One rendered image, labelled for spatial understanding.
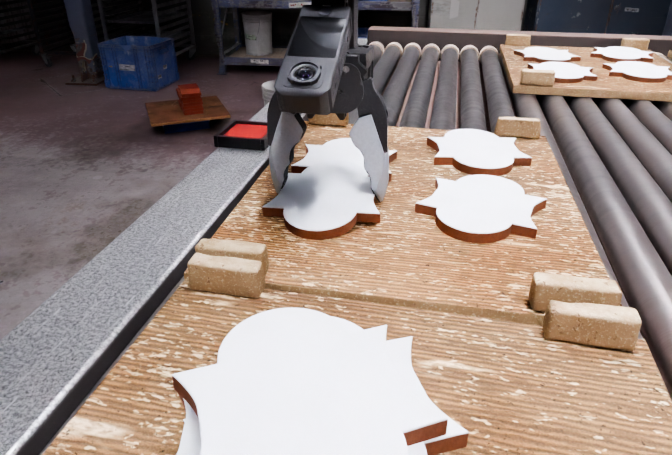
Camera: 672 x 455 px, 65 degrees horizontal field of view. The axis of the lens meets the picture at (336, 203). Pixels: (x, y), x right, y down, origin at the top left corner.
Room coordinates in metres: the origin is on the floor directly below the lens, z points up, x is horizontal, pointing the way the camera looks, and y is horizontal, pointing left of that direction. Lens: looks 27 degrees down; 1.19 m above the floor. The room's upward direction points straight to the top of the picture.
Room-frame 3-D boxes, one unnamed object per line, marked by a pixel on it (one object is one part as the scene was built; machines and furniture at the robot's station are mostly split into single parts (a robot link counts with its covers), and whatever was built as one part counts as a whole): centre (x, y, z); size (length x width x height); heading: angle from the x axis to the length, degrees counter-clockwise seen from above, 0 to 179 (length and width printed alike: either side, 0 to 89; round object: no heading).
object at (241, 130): (0.74, 0.13, 0.92); 0.06 x 0.06 x 0.01; 78
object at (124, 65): (4.60, 1.68, 0.19); 0.50 x 0.41 x 0.37; 76
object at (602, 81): (1.14, -0.54, 0.94); 0.41 x 0.35 x 0.04; 168
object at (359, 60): (0.52, 0.00, 1.09); 0.09 x 0.08 x 0.12; 169
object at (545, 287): (0.32, -0.18, 0.95); 0.06 x 0.02 x 0.03; 79
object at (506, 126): (0.70, -0.25, 0.95); 0.06 x 0.02 x 0.03; 79
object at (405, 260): (0.54, -0.08, 0.93); 0.41 x 0.35 x 0.02; 169
